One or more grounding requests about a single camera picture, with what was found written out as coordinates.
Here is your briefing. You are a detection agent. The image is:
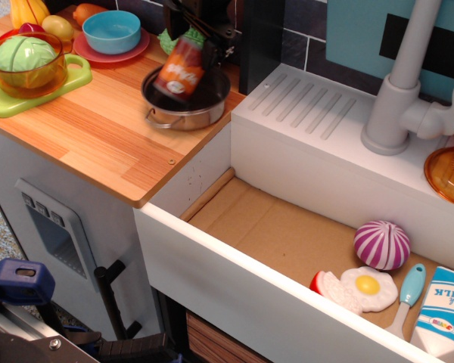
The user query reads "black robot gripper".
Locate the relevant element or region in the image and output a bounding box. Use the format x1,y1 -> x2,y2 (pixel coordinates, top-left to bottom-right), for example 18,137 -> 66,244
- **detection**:
163,0 -> 236,70

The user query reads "orange toy soup can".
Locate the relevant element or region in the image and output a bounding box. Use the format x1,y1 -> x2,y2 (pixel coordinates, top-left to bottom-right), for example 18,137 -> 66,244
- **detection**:
153,36 -> 205,102

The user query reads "stainless steel pot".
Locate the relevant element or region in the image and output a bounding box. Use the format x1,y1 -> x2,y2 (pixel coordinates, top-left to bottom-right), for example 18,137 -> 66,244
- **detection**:
141,69 -> 231,131

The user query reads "orange transparent plastic pot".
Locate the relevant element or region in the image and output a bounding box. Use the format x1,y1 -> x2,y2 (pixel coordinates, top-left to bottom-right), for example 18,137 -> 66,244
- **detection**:
0,32 -> 67,99

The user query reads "orange transparent pot lid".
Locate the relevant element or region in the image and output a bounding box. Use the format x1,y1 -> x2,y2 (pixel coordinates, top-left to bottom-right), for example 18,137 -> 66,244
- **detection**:
424,147 -> 454,203

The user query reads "green toy bitter gourd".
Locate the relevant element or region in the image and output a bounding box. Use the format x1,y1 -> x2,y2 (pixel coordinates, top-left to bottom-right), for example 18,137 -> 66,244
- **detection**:
157,27 -> 206,55

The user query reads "blue plastic bowl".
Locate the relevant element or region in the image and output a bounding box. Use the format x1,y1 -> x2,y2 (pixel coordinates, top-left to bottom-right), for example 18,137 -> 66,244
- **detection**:
82,11 -> 141,55

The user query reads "pink plastic plate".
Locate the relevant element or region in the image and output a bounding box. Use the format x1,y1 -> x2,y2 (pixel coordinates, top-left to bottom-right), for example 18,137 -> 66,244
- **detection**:
73,29 -> 150,64

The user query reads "orange toy fruit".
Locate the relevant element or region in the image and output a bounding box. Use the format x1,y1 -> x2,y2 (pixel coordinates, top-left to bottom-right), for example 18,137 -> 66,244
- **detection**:
73,3 -> 107,26

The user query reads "yellow toy potato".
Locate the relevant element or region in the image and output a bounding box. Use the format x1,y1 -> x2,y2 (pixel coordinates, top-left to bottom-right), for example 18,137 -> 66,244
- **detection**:
41,15 -> 74,41

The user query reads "red toy apple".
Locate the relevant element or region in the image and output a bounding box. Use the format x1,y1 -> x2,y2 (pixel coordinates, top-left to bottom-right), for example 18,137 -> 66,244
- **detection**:
0,23 -> 45,42

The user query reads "cardboard sink liner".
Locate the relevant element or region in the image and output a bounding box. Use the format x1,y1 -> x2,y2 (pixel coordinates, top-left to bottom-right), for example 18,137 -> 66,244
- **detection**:
179,167 -> 454,363

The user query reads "green toy cabbage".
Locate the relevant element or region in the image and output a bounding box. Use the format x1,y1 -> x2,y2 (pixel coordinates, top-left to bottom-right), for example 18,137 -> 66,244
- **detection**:
0,36 -> 57,72

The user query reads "green plastic cutting board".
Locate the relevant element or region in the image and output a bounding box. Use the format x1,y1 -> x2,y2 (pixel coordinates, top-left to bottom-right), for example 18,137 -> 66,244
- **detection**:
0,54 -> 92,118

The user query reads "grey toy faucet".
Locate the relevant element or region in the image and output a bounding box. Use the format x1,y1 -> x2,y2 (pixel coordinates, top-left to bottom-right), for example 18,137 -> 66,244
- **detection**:
361,1 -> 454,156

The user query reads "grey oven control panel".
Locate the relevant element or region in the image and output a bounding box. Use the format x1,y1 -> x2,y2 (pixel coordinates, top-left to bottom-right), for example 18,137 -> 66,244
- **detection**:
15,178 -> 98,292

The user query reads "purple striped toy onion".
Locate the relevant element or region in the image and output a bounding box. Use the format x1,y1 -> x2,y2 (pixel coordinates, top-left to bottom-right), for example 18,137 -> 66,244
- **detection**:
353,220 -> 411,271

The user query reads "toy apple slice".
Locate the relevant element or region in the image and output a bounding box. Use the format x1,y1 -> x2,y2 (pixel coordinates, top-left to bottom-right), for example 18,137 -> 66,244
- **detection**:
309,271 -> 362,315

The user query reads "blue clamp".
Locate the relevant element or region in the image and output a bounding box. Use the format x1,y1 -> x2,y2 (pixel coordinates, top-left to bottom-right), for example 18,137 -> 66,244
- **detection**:
0,258 -> 55,306

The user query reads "toy fried egg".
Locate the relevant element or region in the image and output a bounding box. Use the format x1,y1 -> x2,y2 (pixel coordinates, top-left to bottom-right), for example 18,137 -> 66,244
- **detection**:
340,266 -> 399,312

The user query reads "toy milk carton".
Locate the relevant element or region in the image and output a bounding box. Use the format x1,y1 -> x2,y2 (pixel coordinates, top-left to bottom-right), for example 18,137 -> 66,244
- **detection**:
410,266 -> 454,362

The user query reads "black oven door handle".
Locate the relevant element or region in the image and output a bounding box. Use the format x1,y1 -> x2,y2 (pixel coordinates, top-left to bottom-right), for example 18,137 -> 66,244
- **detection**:
94,260 -> 142,340

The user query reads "blue handled toy spatula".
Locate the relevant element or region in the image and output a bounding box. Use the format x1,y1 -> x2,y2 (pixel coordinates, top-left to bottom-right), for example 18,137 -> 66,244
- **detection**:
385,263 -> 427,341

